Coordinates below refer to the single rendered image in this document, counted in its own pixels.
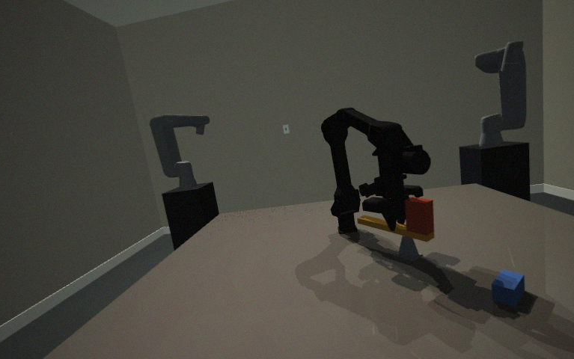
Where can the blue cube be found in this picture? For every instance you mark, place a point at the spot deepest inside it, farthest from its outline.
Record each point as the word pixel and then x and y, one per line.
pixel 508 287

